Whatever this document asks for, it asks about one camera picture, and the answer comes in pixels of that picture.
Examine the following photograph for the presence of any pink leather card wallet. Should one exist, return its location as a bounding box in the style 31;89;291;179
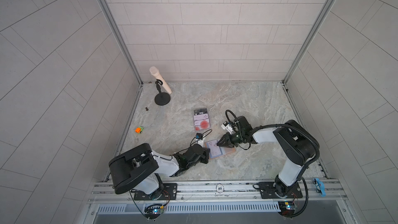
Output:
220;147;236;157

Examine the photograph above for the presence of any clear acrylic card holder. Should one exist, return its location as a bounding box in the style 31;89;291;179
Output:
193;108;211;131

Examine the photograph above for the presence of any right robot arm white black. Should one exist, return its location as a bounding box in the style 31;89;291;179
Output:
217;116;320;198

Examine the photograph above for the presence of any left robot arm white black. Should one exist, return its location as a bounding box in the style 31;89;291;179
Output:
108;143;210;198

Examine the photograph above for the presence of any white card red circle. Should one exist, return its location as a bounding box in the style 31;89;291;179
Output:
194;119;210;131

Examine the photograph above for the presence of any pink floral VIP card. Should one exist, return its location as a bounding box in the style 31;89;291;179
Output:
194;114;209;121

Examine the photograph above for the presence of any black VIP card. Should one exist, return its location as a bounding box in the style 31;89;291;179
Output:
194;108;208;116

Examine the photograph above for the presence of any orange green toy car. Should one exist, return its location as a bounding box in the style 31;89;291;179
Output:
135;126;144;133

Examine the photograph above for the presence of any black microphone stand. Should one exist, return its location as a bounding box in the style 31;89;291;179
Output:
154;79;171;106

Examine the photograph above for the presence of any left circuit board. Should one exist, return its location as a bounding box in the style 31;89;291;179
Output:
145;204;166;215

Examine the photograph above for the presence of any circuit board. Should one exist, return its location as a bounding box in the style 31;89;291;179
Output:
278;201;297;216
145;204;166;215

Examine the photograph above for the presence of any white ventilation grille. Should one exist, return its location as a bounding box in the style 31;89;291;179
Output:
97;202;281;214

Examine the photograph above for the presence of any right circuit board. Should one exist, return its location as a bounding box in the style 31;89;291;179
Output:
278;201;297;216

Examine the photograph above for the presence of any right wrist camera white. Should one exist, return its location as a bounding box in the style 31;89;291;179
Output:
221;121;234;134

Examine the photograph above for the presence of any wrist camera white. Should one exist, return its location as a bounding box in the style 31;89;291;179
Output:
221;121;234;134
194;133;204;147

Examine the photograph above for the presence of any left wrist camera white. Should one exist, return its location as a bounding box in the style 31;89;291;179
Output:
194;133;204;147

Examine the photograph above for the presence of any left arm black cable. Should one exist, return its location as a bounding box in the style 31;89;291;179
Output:
174;129;214;156

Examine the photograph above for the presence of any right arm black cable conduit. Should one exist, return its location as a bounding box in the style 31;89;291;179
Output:
225;109;321;218

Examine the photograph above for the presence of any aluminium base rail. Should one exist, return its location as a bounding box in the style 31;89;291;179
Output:
88;178;348;204

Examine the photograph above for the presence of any blue clip on rail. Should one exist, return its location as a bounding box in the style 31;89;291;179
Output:
313;178;326;197

